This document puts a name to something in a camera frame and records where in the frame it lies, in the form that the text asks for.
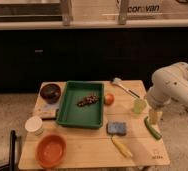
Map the white paper cup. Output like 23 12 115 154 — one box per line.
25 116 43 135

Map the dark brown bowl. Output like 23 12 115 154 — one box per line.
40 83 61 104

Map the orange tomato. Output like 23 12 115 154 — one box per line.
104 93 114 105

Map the wooden folding table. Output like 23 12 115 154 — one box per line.
18 81 170 170

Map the green cucumber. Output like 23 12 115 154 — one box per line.
144 116 162 140

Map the blue sponge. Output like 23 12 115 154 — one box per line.
106 122 127 136

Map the white box with lettering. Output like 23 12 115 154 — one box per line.
116 0 164 16

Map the small wooden cutting board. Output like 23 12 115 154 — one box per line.
33 103 59 119

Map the green plastic tray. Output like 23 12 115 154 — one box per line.
56 81 104 129

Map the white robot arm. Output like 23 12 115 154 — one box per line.
146 62 188 125

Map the red bowl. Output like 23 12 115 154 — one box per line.
35 134 67 169

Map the yellow banana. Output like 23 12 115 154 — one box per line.
111 137 133 158

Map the black chair frame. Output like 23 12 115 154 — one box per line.
0 130 17 171

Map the yellow-green translucent cup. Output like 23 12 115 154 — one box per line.
132 98 147 114

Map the brown food pile in tray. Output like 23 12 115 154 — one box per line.
77 95 99 107

